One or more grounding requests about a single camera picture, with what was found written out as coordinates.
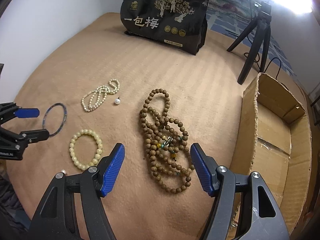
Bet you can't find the cream bead bracelet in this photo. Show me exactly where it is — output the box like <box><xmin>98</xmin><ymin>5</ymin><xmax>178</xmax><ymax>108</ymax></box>
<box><xmin>69</xmin><ymin>128</ymin><xmax>104</xmax><ymax>171</ymax></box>

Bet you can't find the dark blue bangle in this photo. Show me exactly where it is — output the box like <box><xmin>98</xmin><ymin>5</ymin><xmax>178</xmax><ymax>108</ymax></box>
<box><xmin>42</xmin><ymin>102</ymin><xmax>67</xmax><ymax>138</ymax></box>

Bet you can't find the brown wooden bead necklace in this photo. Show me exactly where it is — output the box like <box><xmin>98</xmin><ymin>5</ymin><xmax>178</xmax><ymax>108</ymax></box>
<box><xmin>139</xmin><ymin>88</ymin><xmax>195</xmax><ymax>195</ymax></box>

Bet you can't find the white pearl necklace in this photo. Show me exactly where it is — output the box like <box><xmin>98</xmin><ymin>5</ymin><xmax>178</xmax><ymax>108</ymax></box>
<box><xmin>81</xmin><ymin>78</ymin><xmax>121</xmax><ymax>113</ymax></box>

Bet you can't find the loose white pearl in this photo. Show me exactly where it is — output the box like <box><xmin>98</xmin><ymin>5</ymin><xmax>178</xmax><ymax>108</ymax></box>
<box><xmin>114</xmin><ymin>98</ymin><xmax>121</xmax><ymax>105</ymax></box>

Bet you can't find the open cardboard box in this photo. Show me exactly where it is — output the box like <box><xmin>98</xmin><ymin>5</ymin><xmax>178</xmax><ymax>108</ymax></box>
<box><xmin>230</xmin><ymin>73</ymin><xmax>312</xmax><ymax>232</ymax></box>

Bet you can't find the black snack bag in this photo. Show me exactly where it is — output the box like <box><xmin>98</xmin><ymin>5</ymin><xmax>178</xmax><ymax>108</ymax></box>
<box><xmin>120</xmin><ymin>0</ymin><xmax>209</xmax><ymax>55</ymax></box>

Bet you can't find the black tripod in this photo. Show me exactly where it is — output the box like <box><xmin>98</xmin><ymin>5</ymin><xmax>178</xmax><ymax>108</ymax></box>
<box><xmin>227</xmin><ymin>2</ymin><xmax>272</xmax><ymax>85</ymax></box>

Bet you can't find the black cable with controller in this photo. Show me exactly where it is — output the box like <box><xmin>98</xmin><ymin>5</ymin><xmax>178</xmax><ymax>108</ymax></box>
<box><xmin>243</xmin><ymin>52</ymin><xmax>296</xmax><ymax>86</ymax></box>

